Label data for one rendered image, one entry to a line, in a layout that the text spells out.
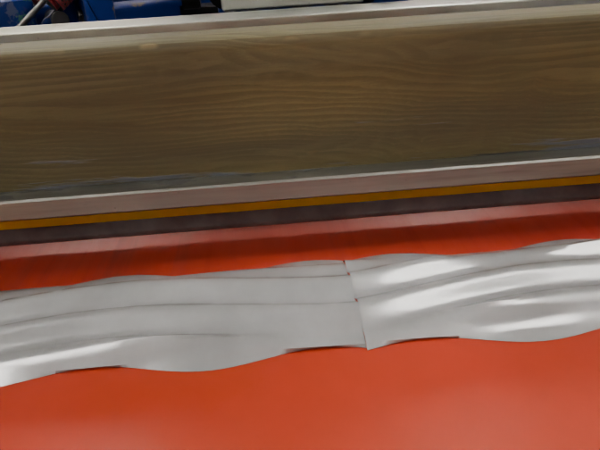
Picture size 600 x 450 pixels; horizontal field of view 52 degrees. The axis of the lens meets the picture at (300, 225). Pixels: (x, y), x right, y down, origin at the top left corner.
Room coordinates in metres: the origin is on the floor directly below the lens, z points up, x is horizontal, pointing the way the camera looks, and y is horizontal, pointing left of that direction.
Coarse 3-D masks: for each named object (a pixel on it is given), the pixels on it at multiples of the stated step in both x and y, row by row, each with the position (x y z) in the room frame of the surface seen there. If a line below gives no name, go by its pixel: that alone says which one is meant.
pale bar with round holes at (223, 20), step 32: (416, 0) 0.56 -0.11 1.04; (448, 0) 0.55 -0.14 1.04; (480, 0) 0.53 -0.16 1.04; (512, 0) 0.52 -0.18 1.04; (544, 0) 0.52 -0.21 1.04; (576, 0) 0.52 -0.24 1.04; (0, 32) 0.51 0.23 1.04; (32, 32) 0.51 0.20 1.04; (64, 32) 0.51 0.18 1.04; (96, 32) 0.51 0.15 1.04; (128, 32) 0.51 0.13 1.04; (160, 32) 0.51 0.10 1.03
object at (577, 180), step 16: (592, 176) 0.30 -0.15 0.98; (384, 192) 0.29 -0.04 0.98; (400, 192) 0.30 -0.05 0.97; (416, 192) 0.30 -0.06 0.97; (432, 192) 0.30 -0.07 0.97; (448, 192) 0.30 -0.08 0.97; (464, 192) 0.30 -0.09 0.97; (176, 208) 0.29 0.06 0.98; (192, 208) 0.29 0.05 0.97; (208, 208) 0.29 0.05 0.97; (224, 208) 0.29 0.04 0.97; (240, 208) 0.29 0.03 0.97; (256, 208) 0.29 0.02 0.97; (272, 208) 0.29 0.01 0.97; (0, 224) 0.29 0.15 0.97; (16, 224) 0.29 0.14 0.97; (32, 224) 0.29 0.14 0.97; (48, 224) 0.29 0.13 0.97; (64, 224) 0.29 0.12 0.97
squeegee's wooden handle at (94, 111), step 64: (0, 64) 0.28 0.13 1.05; (64, 64) 0.28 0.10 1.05; (128, 64) 0.28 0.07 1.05; (192, 64) 0.28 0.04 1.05; (256, 64) 0.28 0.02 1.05; (320, 64) 0.28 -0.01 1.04; (384, 64) 0.28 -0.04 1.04; (448, 64) 0.29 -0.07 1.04; (512, 64) 0.29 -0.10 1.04; (576, 64) 0.29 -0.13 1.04; (0, 128) 0.28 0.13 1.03; (64, 128) 0.28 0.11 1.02; (128, 128) 0.28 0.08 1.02; (192, 128) 0.28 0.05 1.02; (256, 128) 0.28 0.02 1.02; (320, 128) 0.28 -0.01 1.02; (384, 128) 0.28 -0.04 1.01; (448, 128) 0.29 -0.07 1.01; (512, 128) 0.29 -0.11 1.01; (576, 128) 0.29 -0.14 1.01; (0, 192) 0.28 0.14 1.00
